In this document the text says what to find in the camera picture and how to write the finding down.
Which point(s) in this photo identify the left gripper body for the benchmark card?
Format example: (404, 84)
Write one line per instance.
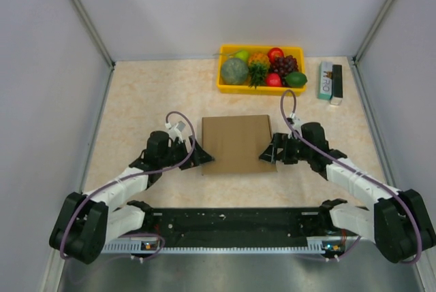
(176, 154)

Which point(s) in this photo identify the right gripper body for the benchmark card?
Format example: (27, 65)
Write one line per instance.
(298, 150)

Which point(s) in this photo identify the brown cardboard box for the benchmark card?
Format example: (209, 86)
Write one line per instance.
(236, 142)

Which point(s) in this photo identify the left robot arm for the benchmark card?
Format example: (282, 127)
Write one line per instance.
(116, 190)

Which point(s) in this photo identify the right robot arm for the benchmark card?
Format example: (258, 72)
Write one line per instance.
(396, 221)

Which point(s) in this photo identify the dark green lime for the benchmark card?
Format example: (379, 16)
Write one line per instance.
(296, 79)

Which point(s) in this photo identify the red apple at front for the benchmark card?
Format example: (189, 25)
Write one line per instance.
(273, 80)

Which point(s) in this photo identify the red apple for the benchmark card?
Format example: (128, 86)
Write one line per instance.
(274, 53)
(273, 80)

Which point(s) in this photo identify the white and black carton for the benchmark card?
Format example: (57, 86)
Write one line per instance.
(330, 83)

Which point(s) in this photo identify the dark purple grape bunch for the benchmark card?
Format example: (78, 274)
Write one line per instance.
(284, 66)

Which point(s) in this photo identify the orange pineapple with leaves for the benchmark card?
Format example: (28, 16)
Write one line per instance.
(258, 64)

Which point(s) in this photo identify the green netted melon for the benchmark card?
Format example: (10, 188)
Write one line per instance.
(234, 71)

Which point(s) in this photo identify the red apple at back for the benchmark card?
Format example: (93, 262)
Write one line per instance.
(274, 53)

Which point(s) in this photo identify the light green apple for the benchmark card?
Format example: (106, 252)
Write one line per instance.
(242, 55)

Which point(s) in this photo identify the yellow plastic fruit bin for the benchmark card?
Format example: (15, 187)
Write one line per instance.
(296, 52)

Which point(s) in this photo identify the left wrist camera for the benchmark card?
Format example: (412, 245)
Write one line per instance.
(175, 130)

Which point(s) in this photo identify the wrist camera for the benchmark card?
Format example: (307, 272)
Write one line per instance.
(175, 130)
(295, 122)

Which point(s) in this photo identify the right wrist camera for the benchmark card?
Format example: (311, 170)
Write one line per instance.
(295, 122)

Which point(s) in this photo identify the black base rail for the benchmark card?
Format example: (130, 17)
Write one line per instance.
(239, 229)

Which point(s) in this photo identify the left aluminium frame post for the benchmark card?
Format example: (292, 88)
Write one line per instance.
(89, 27)

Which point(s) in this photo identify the aluminium frame post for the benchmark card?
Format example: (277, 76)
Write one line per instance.
(373, 30)
(89, 27)

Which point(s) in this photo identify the right aluminium frame post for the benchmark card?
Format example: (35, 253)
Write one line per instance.
(373, 30)

